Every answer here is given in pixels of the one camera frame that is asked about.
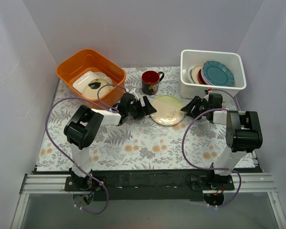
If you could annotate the cream and green floral plate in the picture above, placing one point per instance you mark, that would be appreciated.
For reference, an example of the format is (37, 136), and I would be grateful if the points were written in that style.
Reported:
(168, 110)

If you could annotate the floral patterned table mat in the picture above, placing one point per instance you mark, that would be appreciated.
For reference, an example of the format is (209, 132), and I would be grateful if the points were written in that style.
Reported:
(137, 144)

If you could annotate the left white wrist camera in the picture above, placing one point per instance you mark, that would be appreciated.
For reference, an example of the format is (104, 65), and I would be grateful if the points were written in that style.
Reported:
(134, 93)

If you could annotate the cream floral plate in bin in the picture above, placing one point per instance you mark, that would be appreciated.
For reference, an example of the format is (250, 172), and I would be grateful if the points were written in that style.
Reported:
(101, 80)

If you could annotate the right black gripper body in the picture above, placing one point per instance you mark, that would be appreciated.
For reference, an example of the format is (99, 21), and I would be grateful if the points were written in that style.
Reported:
(198, 106)

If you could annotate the cream plate with black motif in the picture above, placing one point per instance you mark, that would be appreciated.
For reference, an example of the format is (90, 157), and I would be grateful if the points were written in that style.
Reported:
(90, 93)

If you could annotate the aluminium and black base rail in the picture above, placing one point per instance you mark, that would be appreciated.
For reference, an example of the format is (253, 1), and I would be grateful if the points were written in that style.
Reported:
(152, 197)

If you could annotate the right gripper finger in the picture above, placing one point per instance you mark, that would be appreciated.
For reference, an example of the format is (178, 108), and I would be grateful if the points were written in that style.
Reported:
(188, 109)
(197, 101)

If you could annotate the red-brown plastic plate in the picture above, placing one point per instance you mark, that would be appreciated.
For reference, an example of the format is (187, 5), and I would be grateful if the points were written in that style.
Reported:
(199, 77)

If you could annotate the pink plate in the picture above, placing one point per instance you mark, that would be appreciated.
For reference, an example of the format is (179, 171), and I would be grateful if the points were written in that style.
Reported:
(206, 82)

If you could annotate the orange plastic bin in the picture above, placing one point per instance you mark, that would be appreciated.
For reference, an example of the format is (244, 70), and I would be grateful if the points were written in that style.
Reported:
(86, 60)

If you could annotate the dark teal scalloped plate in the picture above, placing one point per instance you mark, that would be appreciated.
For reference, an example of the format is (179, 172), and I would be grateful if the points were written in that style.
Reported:
(217, 74)

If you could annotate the cream and blue floral plate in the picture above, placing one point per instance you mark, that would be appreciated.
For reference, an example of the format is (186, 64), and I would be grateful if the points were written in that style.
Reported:
(194, 74)

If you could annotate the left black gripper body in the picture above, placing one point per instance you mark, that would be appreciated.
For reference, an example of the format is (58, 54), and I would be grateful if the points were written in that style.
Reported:
(141, 108)

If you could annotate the white square dish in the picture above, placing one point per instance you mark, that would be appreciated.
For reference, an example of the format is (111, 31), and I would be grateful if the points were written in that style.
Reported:
(81, 83)

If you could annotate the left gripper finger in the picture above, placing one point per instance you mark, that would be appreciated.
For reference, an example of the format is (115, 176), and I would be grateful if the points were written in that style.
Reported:
(146, 101)
(149, 109)

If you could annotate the black and red mug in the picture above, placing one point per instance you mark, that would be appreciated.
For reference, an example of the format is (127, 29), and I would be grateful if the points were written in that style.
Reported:
(150, 82)

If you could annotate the white deep scalloped plate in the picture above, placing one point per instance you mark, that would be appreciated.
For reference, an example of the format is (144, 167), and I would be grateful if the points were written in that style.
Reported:
(189, 73)

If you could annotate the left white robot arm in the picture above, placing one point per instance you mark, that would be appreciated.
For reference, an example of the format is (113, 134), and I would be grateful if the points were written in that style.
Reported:
(82, 129)

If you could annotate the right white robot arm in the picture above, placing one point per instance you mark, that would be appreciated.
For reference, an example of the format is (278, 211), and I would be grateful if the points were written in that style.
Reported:
(243, 135)

